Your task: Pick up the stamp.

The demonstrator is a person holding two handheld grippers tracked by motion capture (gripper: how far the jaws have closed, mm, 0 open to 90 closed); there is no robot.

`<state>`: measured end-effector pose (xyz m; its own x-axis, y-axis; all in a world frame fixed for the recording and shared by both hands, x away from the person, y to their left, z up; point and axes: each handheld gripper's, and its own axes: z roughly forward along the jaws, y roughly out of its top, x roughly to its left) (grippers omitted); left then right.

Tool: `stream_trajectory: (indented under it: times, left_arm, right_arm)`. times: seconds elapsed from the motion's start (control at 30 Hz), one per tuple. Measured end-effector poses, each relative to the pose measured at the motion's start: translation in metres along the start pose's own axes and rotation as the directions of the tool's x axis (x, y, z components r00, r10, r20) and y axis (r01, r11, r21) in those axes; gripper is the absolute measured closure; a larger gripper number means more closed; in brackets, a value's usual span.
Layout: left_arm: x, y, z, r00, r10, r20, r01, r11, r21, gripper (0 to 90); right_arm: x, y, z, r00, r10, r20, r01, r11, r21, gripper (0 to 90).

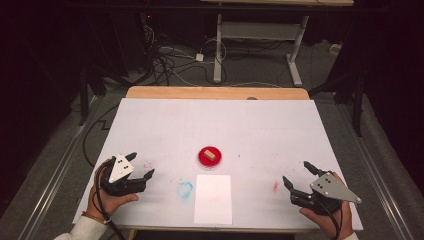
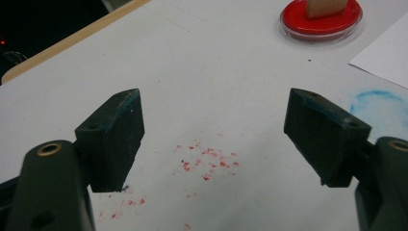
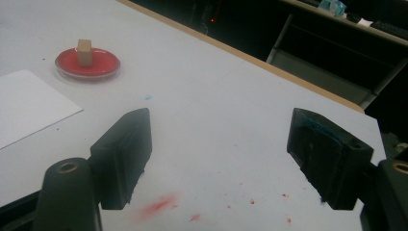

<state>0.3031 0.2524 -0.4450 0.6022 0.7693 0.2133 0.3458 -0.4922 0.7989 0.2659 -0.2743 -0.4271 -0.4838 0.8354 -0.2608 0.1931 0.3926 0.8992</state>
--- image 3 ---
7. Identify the black keyboard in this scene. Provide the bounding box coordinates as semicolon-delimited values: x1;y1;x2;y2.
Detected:
370;20;408;40

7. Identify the clear blue plastic object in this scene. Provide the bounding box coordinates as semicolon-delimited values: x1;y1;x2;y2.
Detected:
318;0;348;17

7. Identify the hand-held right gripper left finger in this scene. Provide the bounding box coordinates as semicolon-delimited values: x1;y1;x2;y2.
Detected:
89;107;153;211

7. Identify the red ink dish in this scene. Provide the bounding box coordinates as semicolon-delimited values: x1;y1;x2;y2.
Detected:
54;47;122;82

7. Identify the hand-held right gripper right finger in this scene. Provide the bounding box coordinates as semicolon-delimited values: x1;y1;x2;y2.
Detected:
286;107;375;211

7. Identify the black computer tower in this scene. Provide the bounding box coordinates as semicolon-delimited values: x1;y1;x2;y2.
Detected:
189;0;225;35

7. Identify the wooden block stamp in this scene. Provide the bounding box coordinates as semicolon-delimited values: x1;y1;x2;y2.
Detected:
76;38;93;68

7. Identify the white metal frame desk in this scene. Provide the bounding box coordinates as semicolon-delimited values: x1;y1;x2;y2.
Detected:
265;0;408;110

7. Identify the white paper sheet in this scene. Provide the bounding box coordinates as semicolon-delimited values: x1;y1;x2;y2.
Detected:
0;69;85;150

